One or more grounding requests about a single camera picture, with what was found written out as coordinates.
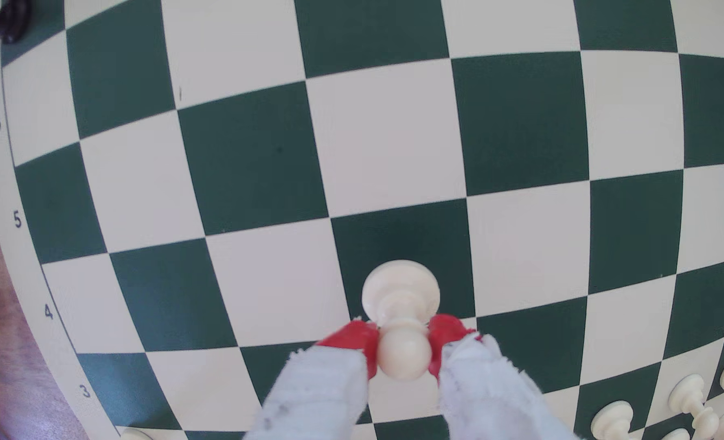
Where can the black pawn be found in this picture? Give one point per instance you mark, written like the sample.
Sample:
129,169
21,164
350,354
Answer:
5,18

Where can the green and cream chess mat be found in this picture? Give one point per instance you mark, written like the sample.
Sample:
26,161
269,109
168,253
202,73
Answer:
386,134

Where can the white bishop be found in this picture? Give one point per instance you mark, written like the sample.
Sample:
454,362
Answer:
676,435

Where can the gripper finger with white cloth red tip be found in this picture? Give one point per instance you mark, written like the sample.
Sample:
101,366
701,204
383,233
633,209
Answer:
319,397
490,397

